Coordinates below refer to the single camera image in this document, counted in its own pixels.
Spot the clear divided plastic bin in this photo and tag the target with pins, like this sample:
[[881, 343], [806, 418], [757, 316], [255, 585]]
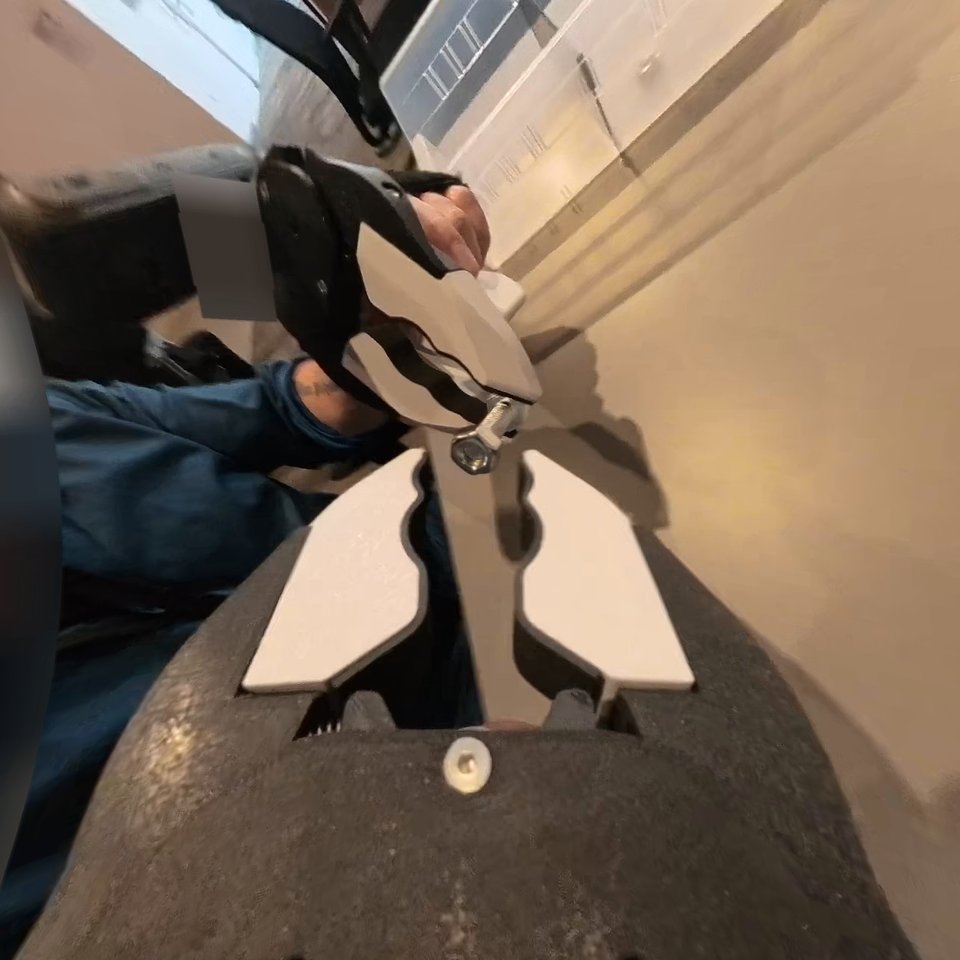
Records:
[[525, 97]]

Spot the person's blue shirt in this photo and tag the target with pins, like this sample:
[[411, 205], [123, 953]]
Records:
[[150, 487]]

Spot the person's black office chair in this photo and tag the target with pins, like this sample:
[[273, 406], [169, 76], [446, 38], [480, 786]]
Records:
[[195, 360]]

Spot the steel hex nut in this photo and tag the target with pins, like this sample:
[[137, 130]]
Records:
[[487, 437]]

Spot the steel hex bolt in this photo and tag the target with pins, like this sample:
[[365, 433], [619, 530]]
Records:
[[501, 420]]

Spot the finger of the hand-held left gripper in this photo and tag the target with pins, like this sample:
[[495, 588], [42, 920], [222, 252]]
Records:
[[390, 382], [450, 322]]

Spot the person's left hand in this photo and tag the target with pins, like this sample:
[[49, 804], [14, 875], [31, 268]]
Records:
[[457, 225]]

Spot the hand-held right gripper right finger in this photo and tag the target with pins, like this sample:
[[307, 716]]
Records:
[[607, 600]]

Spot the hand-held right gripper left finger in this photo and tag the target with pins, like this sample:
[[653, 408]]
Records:
[[345, 600]]

